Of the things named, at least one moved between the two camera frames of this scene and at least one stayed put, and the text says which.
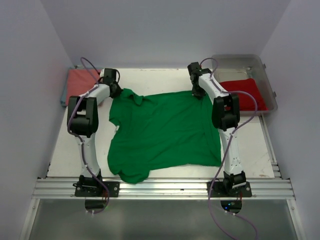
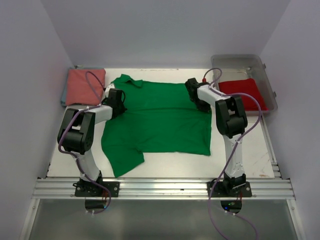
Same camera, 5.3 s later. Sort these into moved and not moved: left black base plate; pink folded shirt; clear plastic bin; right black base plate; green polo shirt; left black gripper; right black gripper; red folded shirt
Moved: left black gripper; right black gripper; green polo shirt
Not moved: pink folded shirt; left black base plate; right black base plate; red folded shirt; clear plastic bin
